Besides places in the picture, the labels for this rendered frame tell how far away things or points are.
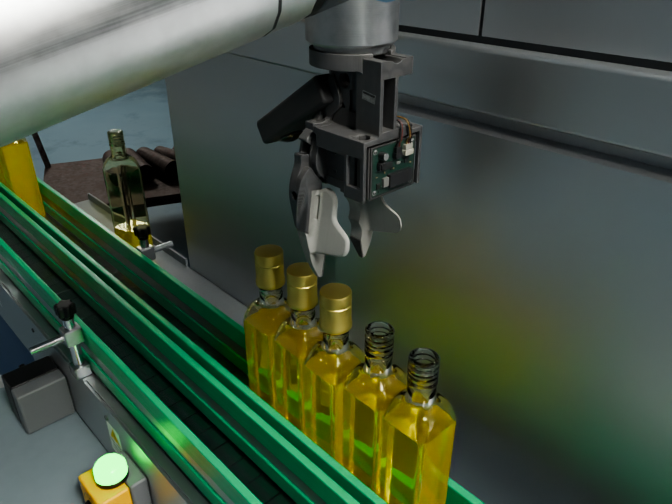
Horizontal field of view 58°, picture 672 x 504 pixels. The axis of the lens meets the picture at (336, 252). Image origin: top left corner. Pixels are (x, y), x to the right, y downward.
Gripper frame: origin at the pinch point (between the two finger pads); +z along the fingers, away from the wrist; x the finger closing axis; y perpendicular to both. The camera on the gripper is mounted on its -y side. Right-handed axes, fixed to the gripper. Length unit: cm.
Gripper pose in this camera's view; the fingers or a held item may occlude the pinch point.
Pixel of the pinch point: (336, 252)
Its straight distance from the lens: 60.1
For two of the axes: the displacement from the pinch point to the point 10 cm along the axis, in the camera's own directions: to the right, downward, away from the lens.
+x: 7.4, -3.3, 5.9
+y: 6.7, 3.5, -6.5
